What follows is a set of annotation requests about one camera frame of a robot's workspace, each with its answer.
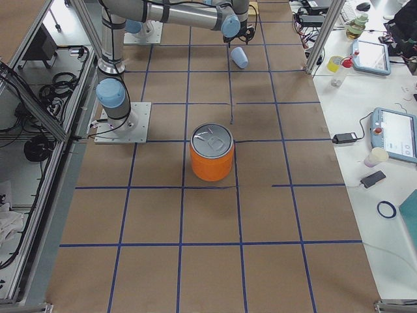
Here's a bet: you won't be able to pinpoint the light blue plastic cup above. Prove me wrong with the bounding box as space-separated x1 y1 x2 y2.
231 46 249 69

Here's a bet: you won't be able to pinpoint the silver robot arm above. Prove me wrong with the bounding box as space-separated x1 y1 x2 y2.
96 1 255 131

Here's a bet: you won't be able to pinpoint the white paper cup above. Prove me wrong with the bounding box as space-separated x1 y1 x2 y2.
364 147 389 168

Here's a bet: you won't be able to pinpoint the orange cylindrical can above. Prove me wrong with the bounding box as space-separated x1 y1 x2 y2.
190 123 235 182

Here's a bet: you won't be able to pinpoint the black power adapter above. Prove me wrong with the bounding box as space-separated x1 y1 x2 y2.
332 132 358 144

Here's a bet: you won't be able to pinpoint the yellow tape roll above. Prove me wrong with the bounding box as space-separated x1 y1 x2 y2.
326 55 343 73

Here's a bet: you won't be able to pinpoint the black smartphone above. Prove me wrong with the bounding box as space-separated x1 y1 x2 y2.
360 170 386 188

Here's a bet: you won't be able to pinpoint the upper teach pendant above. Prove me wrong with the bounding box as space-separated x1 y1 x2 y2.
351 39 391 76

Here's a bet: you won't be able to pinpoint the teach pendant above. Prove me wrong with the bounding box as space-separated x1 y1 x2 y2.
351 39 391 76
370 107 416 163

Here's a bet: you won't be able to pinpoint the lower teach pendant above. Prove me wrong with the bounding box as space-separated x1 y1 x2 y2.
370 107 416 163

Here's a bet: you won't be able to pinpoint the green glass jar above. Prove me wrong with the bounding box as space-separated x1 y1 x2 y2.
345 13 369 40

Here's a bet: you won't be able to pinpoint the teal box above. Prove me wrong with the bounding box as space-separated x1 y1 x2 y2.
399 189 417 246

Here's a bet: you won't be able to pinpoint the white crumpled cloth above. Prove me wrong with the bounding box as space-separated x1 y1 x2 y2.
0 182 25 252

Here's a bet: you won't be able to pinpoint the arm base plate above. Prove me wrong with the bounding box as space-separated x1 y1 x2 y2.
124 20 163 45
94 102 151 144

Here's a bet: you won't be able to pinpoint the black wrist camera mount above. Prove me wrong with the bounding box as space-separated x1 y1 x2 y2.
238 25 256 45

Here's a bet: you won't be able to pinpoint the aluminium frame post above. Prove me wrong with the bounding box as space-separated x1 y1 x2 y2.
304 0 345 74

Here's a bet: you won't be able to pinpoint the blue tape ring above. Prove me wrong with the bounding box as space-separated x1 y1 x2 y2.
377 200 397 219

